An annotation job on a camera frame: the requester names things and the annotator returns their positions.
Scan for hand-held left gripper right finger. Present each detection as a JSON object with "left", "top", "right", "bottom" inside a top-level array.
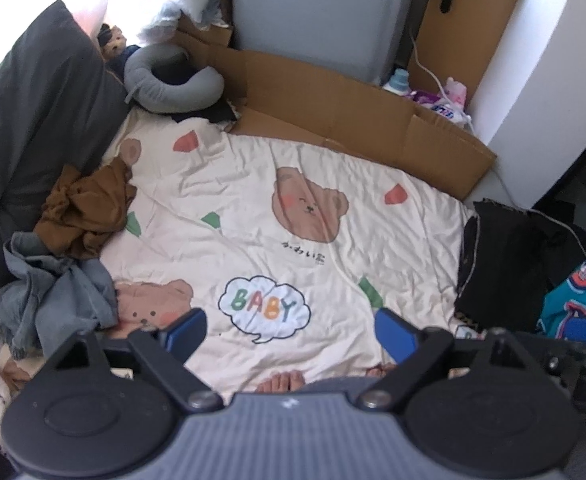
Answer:
[{"left": 355, "top": 307, "right": 544, "bottom": 411}]

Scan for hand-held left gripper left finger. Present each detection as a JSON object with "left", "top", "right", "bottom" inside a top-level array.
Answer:
[{"left": 53, "top": 308, "right": 225, "bottom": 413}]

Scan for black pants with bear trim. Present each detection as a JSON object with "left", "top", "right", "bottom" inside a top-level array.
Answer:
[{"left": 455, "top": 200, "right": 548, "bottom": 332}]

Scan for teal jersey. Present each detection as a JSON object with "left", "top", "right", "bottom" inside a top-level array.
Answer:
[{"left": 538, "top": 257, "right": 586, "bottom": 336}]

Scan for black loose garment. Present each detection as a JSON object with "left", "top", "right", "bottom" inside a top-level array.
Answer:
[{"left": 528, "top": 210, "right": 586, "bottom": 291}]

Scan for blue denim garment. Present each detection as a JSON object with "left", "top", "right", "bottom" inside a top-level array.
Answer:
[{"left": 0, "top": 232, "right": 119, "bottom": 361}]

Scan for cream bear print blanket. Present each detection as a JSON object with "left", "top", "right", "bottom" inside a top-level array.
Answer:
[{"left": 0, "top": 110, "right": 474, "bottom": 396}]

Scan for brown garment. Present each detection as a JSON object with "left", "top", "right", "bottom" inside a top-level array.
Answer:
[{"left": 34, "top": 157, "right": 139, "bottom": 261}]

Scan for black crumpled cloth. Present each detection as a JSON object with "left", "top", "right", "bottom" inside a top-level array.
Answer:
[{"left": 170, "top": 100, "right": 239, "bottom": 126}]

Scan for white and blue packet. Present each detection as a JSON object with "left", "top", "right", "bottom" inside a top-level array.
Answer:
[{"left": 430, "top": 102, "right": 474, "bottom": 126}]

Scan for grey neck pillow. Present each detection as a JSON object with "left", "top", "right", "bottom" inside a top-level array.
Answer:
[{"left": 124, "top": 42, "right": 224, "bottom": 113}]

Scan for purple packet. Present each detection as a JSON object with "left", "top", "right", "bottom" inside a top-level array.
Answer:
[{"left": 410, "top": 89, "right": 444, "bottom": 106}]

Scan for brown cardboard sheet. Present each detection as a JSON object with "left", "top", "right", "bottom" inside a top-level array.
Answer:
[{"left": 173, "top": 12, "right": 498, "bottom": 201}]

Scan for pink bottle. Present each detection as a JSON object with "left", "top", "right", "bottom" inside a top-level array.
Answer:
[{"left": 443, "top": 77, "right": 468, "bottom": 111}]

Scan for detergent bottle with blue cap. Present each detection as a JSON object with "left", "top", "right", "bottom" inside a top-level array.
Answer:
[{"left": 383, "top": 69, "right": 411, "bottom": 96}]

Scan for dark grey pillow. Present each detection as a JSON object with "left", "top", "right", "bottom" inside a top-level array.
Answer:
[{"left": 0, "top": 0, "right": 129, "bottom": 311}]

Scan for upright cardboard panel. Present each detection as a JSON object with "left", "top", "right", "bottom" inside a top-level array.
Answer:
[{"left": 408, "top": 0, "right": 534, "bottom": 106}]

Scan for brown teddy bear toy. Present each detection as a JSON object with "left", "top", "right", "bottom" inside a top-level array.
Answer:
[{"left": 96, "top": 24, "right": 141, "bottom": 73}]

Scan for pale blue plastic bag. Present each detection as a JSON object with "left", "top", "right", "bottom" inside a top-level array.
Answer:
[{"left": 138, "top": 0, "right": 184, "bottom": 43}]

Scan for grey cabinet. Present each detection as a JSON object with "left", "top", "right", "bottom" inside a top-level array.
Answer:
[{"left": 230, "top": 0, "right": 424, "bottom": 88}]

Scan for white cable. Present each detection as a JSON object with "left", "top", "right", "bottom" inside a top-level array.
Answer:
[
  {"left": 410, "top": 30, "right": 448, "bottom": 96},
  {"left": 493, "top": 170, "right": 586, "bottom": 261}
]

